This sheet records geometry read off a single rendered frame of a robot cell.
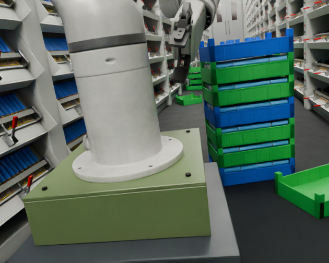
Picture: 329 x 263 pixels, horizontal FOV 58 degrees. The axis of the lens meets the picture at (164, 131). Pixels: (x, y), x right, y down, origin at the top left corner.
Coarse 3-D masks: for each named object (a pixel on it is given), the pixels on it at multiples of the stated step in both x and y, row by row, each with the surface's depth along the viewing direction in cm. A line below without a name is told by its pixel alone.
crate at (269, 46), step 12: (288, 36) 103; (204, 48) 110; (216, 48) 102; (228, 48) 102; (240, 48) 103; (252, 48) 103; (264, 48) 103; (276, 48) 103; (288, 48) 104; (204, 60) 113; (216, 60) 103
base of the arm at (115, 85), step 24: (120, 48) 41; (144, 48) 44; (96, 72) 41; (120, 72) 42; (144, 72) 44; (96, 96) 42; (120, 96) 42; (144, 96) 44; (96, 120) 44; (120, 120) 43; (144, 120) 45; (96, 144) 46; (120, 144) 44; (144, 144) 45; (168, 144) 52; (96, 168) 46; (120, 168) 44; (144, 168) 43
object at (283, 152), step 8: (208, 144) 128; (288, 144) 114; (208, 152) 131; (216, 152) 115; (232, 152) 112; (240, 152) 112; (248, 152) 112; (256, 152) 113; (264, 152) 113; (272, 152) 113; (280, 152) 113; (288, 152) 114; (216, 160) 116; (224, 160) 112; (232, 160) 113; (240, 160) 113; (248, 160) 113; (256, 160) 113; (264, 160) 114; (272, 160) 114
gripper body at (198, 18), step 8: (192, 0) 62; (192, 8) 60; (200, 8) 60; (208, 8) 64; (176, 16) 59; (192, 16) 58; (200, 16) 60; (208, 16) 65; (192, 24) 57; (200, 24) 61; (208, 24) 67; (192, 32) 58; (200, 32) 62; (192, 40) 60; (200, 40) 65; (176, 48) 63; (184, 48) 62; (192, 48) 61; (176, 56) 65; (192, 56) 63
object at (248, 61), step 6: (234, 60) 118; (240, 60) 112; (246, 60) 107; (252, 60) 105; (258, 60) 105; (264, 60) 105; (270, 60) 105; (276, 60) 105; (204, 66) 119; (216, 66) 104; (222, 66) 104; (228, 66) 105
